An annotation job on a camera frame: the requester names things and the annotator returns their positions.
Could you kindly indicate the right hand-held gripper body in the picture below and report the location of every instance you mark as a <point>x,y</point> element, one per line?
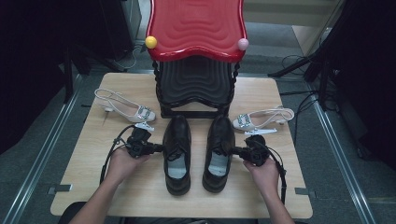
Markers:
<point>257,152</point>

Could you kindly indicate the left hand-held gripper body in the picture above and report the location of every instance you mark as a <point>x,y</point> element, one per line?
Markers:
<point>138,144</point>

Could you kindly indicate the black leather shoe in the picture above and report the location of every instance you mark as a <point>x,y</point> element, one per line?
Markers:
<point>221,130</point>
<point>177,130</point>

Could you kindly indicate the white slingback shoe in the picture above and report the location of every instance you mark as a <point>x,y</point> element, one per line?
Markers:
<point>137,113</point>
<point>243,119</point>

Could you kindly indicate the red and black shoe rack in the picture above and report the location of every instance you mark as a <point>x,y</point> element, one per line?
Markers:
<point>196,28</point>

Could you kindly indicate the person's right hand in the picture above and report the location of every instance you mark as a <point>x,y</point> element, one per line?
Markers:
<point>267,177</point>

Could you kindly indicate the person's left hand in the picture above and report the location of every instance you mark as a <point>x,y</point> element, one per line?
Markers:
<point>118,165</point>

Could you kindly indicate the grey tape patch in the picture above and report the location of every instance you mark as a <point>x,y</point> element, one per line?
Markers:
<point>60,188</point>
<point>305,192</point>

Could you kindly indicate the black tripod stand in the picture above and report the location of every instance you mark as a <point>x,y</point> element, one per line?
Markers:
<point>323,81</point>

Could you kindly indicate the dark grey cabinet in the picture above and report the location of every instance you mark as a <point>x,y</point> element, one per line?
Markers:
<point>124,25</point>

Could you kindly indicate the light wooden board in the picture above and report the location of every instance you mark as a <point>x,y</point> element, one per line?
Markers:
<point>308,37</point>

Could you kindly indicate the dark curtain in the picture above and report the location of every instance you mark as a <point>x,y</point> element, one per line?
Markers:
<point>373,77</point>
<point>31,62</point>

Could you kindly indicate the metal floor rail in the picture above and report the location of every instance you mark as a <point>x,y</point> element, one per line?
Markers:
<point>347,174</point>
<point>36,174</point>

